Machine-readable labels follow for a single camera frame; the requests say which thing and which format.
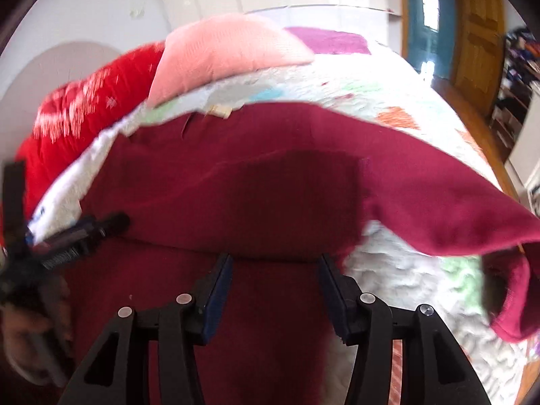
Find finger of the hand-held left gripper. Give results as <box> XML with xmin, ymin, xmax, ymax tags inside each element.
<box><xmin>70</xmin><ymin>212</ymin><xmax>131</xmax><ymax>247</ymax></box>

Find wooden door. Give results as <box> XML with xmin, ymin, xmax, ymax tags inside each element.
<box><xmin>449</xmin><ymin>0</ymin><xmax>507</xmax><ymax>116</ymax></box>

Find beige arched headboard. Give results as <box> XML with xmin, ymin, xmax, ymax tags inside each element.
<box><xmin>0</xmin><ymin>41</ymin><xmax>123</xmax><ymax>114</ymax></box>

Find teal door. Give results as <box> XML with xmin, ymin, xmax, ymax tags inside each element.
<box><xmin>407</xmin><ymin>0</ymin><xmax>458</xmax><ymax>79</ymax></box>

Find red printed pillow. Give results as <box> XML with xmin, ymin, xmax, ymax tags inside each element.
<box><xmin>0</xmin><ymin>41</ymin><xmax>167</xmax><ymax>247</ymax></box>

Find cluttered shelf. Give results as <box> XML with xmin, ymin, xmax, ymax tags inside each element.
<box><xmin>491</xmin><ymin>27</ymin><xmax>540</xmax><ymax>136</ymax></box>

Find purple pillow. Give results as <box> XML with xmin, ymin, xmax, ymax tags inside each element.
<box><xmin>285</xmin><ymin>26</ymin><xmax>372</xmax><ymax>55</ymax></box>

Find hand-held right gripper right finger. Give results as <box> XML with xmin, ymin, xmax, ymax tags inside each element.
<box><xmin>318</xmin><ymin>254</ymin><xmax>492</xmax><ymax>405</ymax></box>

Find person's left hand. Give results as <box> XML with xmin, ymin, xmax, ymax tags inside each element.
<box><xmin>2</xmin><ymin>278</ymin><xmax>74</xmax><ymax>385</ymax></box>

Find white patchwork quilt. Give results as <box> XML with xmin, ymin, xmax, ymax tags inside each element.
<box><xmin>31</xmin><ymin>40</ymin><xmax>536</xmax><ymax>405</ymax></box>

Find white cabinet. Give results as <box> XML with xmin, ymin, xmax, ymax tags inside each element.
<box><xmin>508</xmin><ymin>88</ymin><xmax>540</xmax><ymax>212</ymax></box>

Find maroon garment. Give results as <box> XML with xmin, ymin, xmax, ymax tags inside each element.
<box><xmin>63</xmin><ymin>101</ymin><xmax>540</xmax><ymax>405</ymax></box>

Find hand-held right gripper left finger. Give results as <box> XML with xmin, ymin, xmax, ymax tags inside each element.
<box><xmin>57</xmin><ymin>253</ymin><xmax>235</xmax><ymax>405</ymax></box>

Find pink pillow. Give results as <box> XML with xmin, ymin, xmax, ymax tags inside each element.
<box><xmin>147</xmin><ymin>12</ymin><xmax>316</xmax><ymax>108</ymax></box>

